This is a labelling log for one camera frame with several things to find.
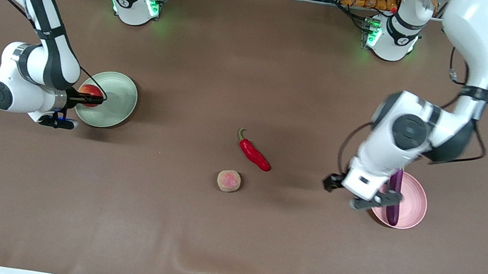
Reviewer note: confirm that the red chili pepper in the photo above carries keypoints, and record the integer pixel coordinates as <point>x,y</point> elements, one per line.
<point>253,154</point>

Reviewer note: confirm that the pale green round plate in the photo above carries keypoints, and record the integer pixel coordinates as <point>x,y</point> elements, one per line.
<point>119,99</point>

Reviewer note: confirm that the large table cover mat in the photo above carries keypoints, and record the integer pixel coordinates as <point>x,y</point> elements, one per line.
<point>228,241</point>

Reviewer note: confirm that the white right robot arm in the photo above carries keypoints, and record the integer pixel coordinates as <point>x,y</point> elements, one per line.
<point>23,94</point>

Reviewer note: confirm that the pinkish tan peach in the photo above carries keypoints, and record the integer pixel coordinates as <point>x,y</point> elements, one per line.
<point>228,181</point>

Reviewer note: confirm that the red pomegranate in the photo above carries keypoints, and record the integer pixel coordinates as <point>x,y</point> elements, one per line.
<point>89,89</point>

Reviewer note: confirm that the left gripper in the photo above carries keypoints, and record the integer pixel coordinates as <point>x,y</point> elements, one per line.
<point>332,182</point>

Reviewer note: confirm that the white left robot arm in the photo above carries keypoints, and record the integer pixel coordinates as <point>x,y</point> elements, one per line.
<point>478,27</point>

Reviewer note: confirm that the pink round plate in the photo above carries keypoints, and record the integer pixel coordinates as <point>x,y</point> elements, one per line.
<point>413,201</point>

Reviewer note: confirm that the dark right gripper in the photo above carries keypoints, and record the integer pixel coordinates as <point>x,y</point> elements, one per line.
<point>71,99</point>

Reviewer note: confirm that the long purple eggplant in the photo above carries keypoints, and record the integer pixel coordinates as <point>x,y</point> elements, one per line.
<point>391,217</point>

